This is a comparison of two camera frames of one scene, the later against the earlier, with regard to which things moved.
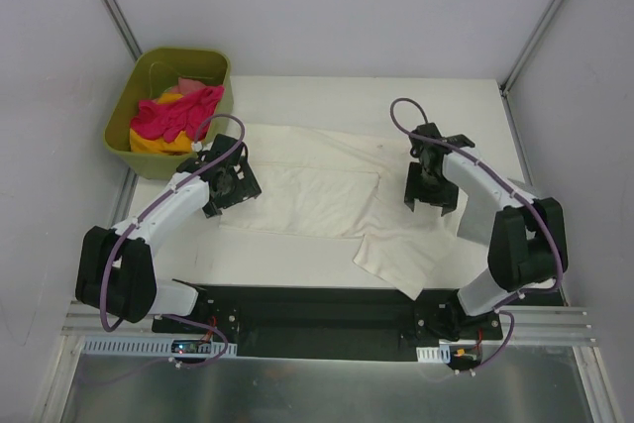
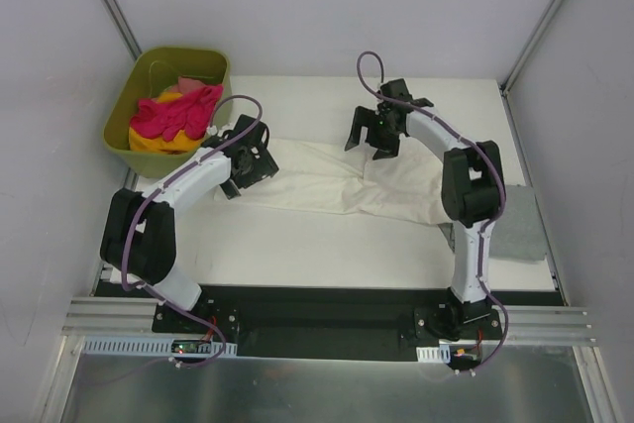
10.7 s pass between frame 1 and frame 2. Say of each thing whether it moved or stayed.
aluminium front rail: stayed
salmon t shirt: stayed
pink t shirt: stayed
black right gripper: moved
